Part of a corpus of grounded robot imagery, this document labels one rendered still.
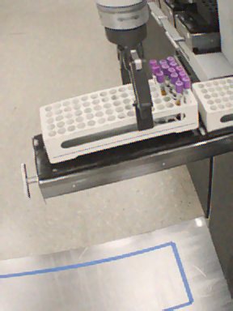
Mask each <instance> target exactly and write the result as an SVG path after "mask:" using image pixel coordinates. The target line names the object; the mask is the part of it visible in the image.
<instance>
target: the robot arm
mask: <svg viewBox="0 0 233 311"><path fill-rule="evenodd" d="M95 4H96V8H97V11H98V14H99V20H100V22H101V23H102V25H103V26H104V29H105V33H106V38H107V40H108V41H110V42H111V43H113V44H115V45H116V53H117V59H118V61H120V66H121V67H123V68H120V70H121V80H122V85H123V86H125V85H127V84H131V83H132V88H133V93H134V97H135V100H134V101H133V103H132V106H133V107H134V111H135V113H136V118H137V125H138V131H143V130H151V129H154V120H153V113H152V107H153V101H152V98H151V93H150V84H149V79H148V74H147V72H146V60H145V58H143V57H142V47H141V45H138V44H139V43H140V42H142V41H143V40H145V39H146V36H147V26H146V21H147V20H148V19H149V15H148V6H147V1H146V0H95Z"/></svg>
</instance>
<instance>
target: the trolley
mask: <svg viewBox="0 0 233 311"><path fill-rule="evenodd" d="M208 226H209V225H208V224H207V222H206V219H205V216H204V215H199V216H198V217H197V218H193V219H189V220H186V221H183V222H179V223H177V224H172V225H169V226H166V227H163V228H160V229H157V230H154V231H151V232H145V233H142V234H137V235H134V236H128V237H125V238H122V239H119V240H116V241H108V242H104V243H101V244H96V245H90V246H84V247H82V248H76V249H68V250H65V251H64V250H63V251H60V252H54V253H45V254H39V255H34V256H30V257H21V258H13V259H7V260H0V311H233V299H232V296H231V292H230V290H229V286H228V283H227V279H226V277H225V274H224V272H223V268H222V264H221V262H220V259H219V256H218V253H217V250H216V247H215V246H214V245H215V243H214V241H213V238H212V236H211V232H210V230H209V227H208Z"/></svg>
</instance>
